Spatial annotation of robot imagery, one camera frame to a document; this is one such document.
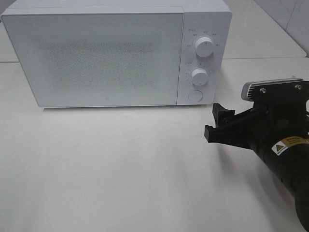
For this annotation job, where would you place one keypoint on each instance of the white round door button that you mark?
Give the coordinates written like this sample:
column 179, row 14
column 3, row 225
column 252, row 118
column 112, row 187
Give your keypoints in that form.
column 195, row 96

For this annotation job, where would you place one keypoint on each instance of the white microwave oven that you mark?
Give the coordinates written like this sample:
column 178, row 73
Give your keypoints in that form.
column 200, row 17

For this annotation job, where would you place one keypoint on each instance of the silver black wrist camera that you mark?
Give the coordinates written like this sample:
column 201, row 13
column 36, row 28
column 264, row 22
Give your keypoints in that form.
column 276, row 92

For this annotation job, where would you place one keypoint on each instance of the white microwave door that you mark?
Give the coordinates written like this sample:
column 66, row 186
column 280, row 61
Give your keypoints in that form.
column 99, row 60

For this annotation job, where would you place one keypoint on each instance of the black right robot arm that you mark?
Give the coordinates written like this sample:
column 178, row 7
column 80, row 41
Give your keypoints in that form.
column 293, row 172

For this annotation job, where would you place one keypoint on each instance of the white upper microwave knob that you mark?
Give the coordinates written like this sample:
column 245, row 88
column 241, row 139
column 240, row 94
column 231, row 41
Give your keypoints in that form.
column 204, row 46

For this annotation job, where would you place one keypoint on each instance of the white lower microwave knob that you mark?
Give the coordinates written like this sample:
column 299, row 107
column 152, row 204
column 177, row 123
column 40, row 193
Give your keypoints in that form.
column 199, row 77

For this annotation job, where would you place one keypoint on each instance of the white microwave knob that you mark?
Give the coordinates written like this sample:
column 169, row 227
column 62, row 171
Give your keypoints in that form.
column 199, row 77
column 204, row 46

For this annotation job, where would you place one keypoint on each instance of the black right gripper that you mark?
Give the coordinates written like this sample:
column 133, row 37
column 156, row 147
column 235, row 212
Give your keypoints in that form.
column 280, row 129

